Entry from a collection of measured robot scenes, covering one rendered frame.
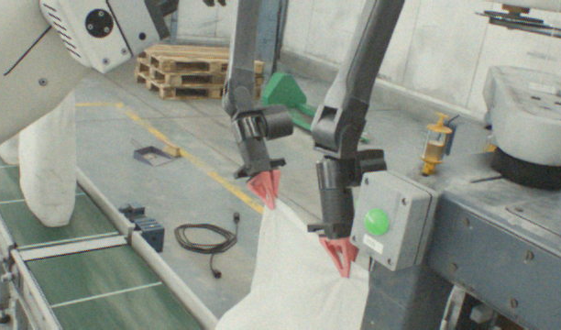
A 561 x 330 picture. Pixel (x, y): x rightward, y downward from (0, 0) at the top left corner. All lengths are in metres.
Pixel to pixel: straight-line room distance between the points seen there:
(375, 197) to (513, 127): 0.19
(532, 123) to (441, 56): 6.52
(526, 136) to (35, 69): 0.66
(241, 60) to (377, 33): 0.39
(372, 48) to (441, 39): 6.26
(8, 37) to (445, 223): 0.63
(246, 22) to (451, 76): 5.90
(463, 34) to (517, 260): 6.49
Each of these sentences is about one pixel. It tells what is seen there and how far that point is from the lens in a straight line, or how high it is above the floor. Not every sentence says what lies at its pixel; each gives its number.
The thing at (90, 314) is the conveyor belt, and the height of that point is 0.38.
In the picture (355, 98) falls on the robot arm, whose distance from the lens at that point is 0.98.
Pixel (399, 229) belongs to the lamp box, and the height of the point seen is 1.29.
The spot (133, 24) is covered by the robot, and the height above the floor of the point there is 1.44.
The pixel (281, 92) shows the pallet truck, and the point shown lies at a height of 0.21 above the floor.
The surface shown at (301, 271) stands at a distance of 1.14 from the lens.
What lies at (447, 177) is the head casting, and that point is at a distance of 0.71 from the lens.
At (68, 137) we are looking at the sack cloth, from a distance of 2.47.
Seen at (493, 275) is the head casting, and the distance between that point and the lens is 0.65.
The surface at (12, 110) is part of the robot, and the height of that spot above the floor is 1.27.
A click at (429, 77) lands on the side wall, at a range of 7.34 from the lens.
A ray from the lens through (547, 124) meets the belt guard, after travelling 0.73.
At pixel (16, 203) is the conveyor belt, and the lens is 2.80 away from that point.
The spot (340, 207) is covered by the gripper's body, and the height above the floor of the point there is 1.17.
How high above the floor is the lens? 1.54
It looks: 19 degrees down
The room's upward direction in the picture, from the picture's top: 9 degrees clockwise
